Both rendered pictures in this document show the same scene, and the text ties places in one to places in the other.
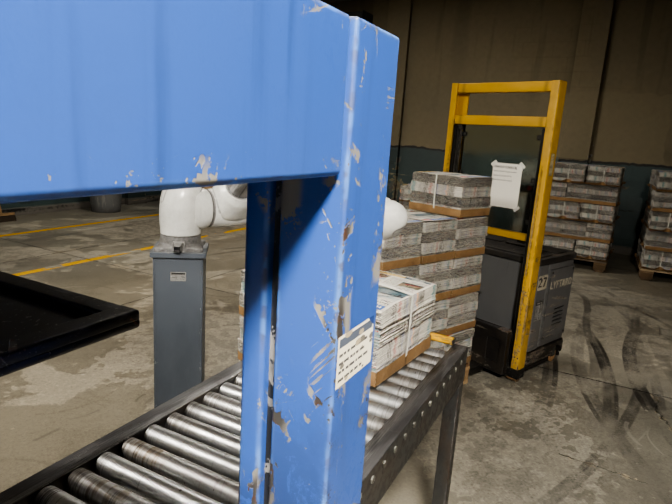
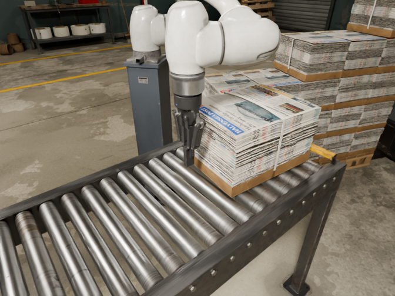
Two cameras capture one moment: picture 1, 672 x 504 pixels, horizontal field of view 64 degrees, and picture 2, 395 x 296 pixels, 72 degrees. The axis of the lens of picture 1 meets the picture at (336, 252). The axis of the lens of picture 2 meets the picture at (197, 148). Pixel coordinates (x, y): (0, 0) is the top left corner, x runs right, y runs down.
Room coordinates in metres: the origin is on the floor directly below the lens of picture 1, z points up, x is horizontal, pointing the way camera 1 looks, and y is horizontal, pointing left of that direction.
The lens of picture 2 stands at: (0.72, -0.30, 1.39)
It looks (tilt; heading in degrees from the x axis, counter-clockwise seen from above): 32 degrees down; 24
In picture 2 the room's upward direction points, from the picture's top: straight up
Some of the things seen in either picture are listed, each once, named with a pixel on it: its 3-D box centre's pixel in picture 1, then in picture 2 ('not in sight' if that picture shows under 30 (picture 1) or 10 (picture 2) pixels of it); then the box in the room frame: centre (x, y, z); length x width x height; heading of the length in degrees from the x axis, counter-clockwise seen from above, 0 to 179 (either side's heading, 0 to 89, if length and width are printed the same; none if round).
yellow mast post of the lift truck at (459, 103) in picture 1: (446, 215); not in sight; (3.70, -0.75, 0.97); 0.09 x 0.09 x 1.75; 42
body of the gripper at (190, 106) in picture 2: not in sight; (187, 107); (1.34, 0.01, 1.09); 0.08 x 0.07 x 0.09; 63
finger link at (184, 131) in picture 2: not in sight; (186, 128); (1.35, 0.02, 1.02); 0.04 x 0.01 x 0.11; 153
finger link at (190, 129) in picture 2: not in sight; (191, 131); (1.34, 0.00, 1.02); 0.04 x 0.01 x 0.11; 153
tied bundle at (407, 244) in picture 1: (376, 239); (308, 55); (2.77, -0.21, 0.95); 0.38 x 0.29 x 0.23; 42
